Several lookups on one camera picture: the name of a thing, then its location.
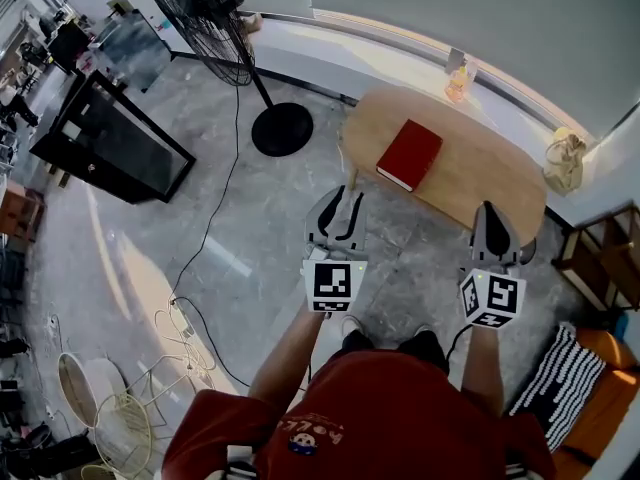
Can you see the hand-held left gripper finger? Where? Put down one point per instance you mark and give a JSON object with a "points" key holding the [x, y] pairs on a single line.
{"points": [[359, 228], [315, 218]]}

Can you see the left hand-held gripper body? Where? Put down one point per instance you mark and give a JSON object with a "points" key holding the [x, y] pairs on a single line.
{"points": [[332, 283]]}

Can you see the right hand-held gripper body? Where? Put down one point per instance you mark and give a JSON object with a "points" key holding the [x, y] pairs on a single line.
{"points": [[492, 298]]}

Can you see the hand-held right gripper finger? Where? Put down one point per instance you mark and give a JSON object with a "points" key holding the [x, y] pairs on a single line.
{"points": [[479, 248], [511, 253]]}

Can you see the person's left forearm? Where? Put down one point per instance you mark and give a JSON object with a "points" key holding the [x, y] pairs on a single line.
{"points": [[285, 358]]}

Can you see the person's right forearm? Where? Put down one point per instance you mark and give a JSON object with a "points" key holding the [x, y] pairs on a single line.
{"points": [[482, 368]]}

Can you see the oval wooden table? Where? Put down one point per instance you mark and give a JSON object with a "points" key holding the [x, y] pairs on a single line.
{"points": [[480, 173]]}

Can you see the person's left white shoe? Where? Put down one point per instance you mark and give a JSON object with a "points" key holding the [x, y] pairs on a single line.
{"points": [[350, 324]]}

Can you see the person's white shoe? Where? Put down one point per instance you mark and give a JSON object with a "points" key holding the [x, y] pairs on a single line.
{"points": [[422, 329], [350, 324]]}

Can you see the person's right white shoe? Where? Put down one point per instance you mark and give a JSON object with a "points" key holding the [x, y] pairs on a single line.
{"points": [[422, 329]]}

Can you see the person's black trousers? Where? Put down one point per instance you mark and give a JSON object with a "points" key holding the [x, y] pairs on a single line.
{"points": [[425, 345]]}

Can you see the red hardcover book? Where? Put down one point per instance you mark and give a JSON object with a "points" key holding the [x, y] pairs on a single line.
{"points": [[410, 153]]}

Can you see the wooden shelf rack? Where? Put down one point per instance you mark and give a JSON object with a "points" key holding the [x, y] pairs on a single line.
{"points": [[610, 258]]}

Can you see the beige cloth bag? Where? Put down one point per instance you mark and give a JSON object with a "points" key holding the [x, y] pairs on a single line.
{"points": [[564, 163]]}

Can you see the black white striped cushion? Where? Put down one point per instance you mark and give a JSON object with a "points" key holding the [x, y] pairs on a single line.
{"points": [[560, 388]]}

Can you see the person's red shirt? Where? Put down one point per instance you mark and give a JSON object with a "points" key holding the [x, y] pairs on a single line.
{"points": [[360, 418]]}

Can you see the orange sofa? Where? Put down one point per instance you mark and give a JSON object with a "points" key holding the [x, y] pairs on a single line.
{"points": [[605, 408]]}

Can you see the orange bottle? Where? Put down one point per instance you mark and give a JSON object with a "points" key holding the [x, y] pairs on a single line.
{"points": [[459, 85]]}

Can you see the black glass-door cabinet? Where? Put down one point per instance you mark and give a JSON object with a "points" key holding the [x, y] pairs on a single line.
{"points": [[120, 143]]}

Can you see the round white side table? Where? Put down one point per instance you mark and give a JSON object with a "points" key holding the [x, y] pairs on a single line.
{"points": [[87, 388]]}

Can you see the wooden low cabinet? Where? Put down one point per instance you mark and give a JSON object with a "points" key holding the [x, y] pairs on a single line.
{"points": [[20, 213]]}

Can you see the black pedestal fan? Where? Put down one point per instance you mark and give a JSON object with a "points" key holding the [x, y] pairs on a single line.
{"points": [[210, 23]]}

